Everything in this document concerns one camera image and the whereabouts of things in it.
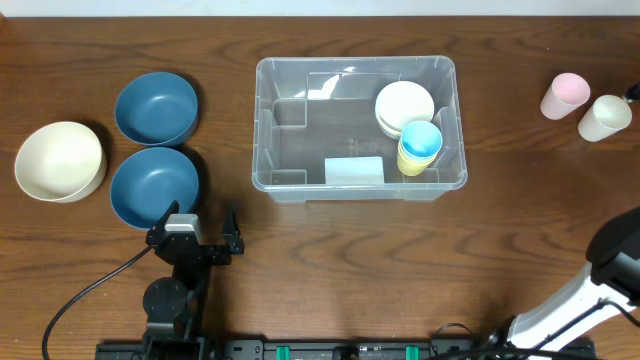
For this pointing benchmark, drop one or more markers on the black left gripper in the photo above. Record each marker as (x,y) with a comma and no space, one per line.
(198,251)

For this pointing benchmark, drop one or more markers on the cream plastic cup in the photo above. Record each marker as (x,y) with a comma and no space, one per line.
(608,115)

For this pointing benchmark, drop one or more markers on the pink plastic cup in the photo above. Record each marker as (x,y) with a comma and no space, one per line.
(567,92)

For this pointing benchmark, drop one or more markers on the blue bowl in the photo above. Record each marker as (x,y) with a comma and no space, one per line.
(149,181)
(157,109)

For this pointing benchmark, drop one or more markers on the cream large bowl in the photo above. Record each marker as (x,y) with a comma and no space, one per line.
(62,162)

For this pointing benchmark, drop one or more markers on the light blue plastic cup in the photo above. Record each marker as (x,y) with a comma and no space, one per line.
(420,141)

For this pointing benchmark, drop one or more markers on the yellow plastic cup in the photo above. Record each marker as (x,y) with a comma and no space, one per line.
(411,165)

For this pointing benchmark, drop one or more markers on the white small bowl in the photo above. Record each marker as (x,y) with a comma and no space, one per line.
(403,102)

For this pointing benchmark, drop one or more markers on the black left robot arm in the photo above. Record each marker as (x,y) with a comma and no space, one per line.
(175,305)

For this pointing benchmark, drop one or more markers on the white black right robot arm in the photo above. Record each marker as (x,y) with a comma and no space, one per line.
(608,285)

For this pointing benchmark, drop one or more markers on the clear plastic storage bin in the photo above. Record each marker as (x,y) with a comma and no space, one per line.
(316,136)

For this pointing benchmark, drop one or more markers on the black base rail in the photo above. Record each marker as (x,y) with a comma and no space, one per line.
(254,349)

